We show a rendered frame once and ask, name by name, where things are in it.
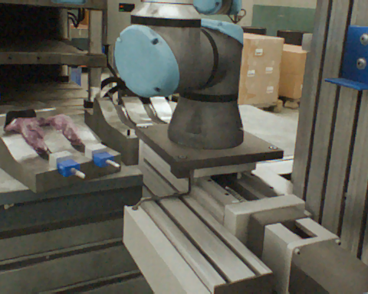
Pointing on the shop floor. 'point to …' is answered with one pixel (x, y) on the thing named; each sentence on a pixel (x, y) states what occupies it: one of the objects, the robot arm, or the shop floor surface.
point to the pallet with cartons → (291, 76)
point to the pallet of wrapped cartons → (261, 72)
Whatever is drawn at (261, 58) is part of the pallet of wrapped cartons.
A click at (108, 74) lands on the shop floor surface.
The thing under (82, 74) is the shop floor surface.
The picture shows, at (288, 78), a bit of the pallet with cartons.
